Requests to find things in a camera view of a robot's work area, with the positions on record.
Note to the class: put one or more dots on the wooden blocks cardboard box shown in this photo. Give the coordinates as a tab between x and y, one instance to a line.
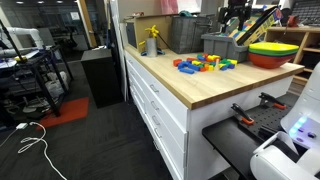
261	19

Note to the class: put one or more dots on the red plastic bowl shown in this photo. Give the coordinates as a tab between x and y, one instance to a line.
269	62

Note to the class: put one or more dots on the orange floor mat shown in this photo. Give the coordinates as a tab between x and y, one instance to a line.
69	111

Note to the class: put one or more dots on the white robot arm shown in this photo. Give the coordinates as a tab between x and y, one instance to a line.
293	154

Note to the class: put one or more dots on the orange black clamp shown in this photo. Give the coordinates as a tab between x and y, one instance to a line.
241	115
264	98

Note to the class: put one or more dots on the blue block at front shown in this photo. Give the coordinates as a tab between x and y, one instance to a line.
223	68

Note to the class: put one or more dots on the yellow plastic bowl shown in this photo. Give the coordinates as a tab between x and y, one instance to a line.
272	46

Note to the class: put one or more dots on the silver metal cup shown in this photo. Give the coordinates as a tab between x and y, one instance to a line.
151	47

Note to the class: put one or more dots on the yellow handled tool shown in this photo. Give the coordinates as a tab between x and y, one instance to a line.
152	32

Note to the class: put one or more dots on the left orange black clamp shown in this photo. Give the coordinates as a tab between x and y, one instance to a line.
241	115

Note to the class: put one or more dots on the white drawer cabinet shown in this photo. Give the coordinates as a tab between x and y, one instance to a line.
176	106

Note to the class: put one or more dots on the long blue wooden block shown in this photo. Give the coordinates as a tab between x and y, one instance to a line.
185	70

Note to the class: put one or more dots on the brown cardboard box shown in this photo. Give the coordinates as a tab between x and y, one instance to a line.
140	28

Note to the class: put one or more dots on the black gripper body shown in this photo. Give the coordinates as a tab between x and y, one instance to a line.
236	8

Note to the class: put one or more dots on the red block at pile edge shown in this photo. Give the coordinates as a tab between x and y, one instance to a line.
177	62

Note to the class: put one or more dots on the right orange black clamp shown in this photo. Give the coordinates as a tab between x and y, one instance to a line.
264	98

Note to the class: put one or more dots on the green plastic bowl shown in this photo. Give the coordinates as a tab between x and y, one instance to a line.
273	52

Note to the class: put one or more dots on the grey plastic tub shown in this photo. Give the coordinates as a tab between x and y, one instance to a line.
225	47

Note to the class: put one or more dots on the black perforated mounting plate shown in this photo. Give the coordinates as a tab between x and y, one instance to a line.
267	120

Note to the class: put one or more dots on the black floor cabinet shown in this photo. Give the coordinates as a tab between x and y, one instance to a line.
101	75

